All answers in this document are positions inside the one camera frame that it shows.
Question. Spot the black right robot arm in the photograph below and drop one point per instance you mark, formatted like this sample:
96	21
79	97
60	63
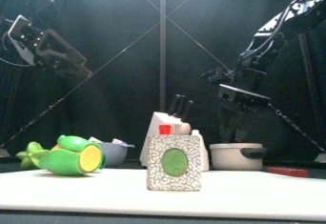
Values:
289	21

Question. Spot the white sushi piece green centre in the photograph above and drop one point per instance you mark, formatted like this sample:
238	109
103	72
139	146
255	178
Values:
174	162

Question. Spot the white piece in bowl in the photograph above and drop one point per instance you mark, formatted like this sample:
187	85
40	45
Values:
95	139
119	142

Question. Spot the flat red toy block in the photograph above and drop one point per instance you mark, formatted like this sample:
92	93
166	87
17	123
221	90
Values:
289	172

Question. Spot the grey blue toy bowl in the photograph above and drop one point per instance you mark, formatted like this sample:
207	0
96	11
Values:
115	154

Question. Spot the green halved toy fruit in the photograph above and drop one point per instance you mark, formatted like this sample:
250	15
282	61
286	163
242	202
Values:
70	161

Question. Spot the green toy star fruit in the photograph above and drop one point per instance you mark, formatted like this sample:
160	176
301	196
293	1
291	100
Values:
31	155

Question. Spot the thin diagonal frame brace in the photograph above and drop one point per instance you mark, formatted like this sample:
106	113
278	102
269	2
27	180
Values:
84	83
238	72

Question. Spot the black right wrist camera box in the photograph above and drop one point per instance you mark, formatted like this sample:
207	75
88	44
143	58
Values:
218	75

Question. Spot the vertical grey frame pole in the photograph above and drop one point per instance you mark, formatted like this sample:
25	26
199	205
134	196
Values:
162	43

